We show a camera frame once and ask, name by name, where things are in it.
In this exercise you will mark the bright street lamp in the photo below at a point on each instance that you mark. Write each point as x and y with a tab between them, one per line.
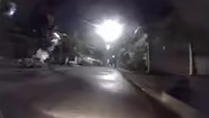
109	30

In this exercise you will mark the bushy tree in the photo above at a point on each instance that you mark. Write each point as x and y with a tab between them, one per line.
136	49

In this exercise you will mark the grey asphalt road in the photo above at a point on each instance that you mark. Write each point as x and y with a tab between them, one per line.
91	94

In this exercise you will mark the row of trees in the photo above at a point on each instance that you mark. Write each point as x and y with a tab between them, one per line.
51	43

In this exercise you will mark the raised grey pavement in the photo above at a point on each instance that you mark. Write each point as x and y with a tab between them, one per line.
181	92

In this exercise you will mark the pale pole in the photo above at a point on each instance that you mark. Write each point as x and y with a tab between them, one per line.
190	59

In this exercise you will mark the dark boundary wall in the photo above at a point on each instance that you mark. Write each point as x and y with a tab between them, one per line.
169	57

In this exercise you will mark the low dark wall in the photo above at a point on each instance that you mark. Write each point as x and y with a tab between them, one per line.
13	45

